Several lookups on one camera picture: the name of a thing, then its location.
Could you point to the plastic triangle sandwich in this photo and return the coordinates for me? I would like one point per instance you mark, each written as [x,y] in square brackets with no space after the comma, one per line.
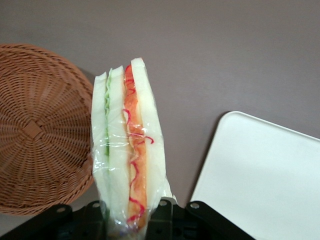
[117,150]

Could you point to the brown round wicker basket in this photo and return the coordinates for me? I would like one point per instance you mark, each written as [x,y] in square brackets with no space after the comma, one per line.
[37,130]

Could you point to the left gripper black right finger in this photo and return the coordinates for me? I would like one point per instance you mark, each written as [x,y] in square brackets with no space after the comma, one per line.
[162,220]

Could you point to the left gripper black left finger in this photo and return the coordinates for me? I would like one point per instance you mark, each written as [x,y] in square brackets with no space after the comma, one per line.
[92,222]

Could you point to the cream plastic serving tray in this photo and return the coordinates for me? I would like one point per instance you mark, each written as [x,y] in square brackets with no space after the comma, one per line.
[262,175]

